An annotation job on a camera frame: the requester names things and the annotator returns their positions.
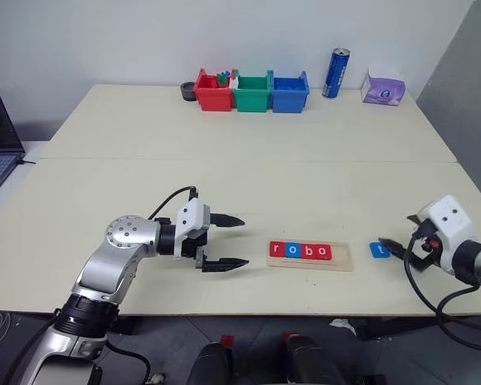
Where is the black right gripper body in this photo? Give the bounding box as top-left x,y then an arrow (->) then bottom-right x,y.
408,219 -> 443,273

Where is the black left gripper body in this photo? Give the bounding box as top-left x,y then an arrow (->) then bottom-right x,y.
182,213 -> 216,270

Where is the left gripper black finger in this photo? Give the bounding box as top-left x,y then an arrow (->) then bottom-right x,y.
201,258 -> 250,275
211,213 -> 247,229

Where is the blue letter t block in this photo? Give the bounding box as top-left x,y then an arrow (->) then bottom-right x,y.
369,241 -> 393,261

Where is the light wooden letter tray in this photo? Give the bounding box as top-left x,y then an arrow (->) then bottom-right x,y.
266,240 -> 355,273

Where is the white crumpled scrap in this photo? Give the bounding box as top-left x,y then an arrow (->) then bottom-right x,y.
329,318 -> 358,334

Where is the dark rounded shape, red tag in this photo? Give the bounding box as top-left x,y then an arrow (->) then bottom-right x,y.
281,330 -> 338,385
185,334 -> 236,385

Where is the red plastic storage bin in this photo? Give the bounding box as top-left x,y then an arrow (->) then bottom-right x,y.
194,67 -> 236,112

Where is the green plastic storage bin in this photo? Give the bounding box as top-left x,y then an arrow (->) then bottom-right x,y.
232,69 -> 275,114

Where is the purple tissue box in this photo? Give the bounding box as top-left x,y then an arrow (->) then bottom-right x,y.
360,67 -> 407,107

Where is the blue plastic storage bin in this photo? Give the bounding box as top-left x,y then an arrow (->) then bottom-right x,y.
271,71 -> 311,115

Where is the tall blue drink can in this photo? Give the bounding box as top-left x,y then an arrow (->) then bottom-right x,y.
321,47 -> 351,99

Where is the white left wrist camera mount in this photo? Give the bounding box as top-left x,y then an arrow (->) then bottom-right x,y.
173,198 -> 212,261

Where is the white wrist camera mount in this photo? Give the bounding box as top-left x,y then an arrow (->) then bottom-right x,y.
173,198 -> 212,261
418,194 -> 476,276

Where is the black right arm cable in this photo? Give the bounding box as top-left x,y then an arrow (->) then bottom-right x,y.
402,230 -> 481,354

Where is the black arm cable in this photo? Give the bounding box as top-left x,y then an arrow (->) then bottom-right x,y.
145,184 -> 198,221
402,230 -> 481,354

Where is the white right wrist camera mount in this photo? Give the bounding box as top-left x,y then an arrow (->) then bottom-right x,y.
418,194 -> 476,276

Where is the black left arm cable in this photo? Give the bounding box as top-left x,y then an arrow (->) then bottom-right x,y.
145,184 -> 198,221

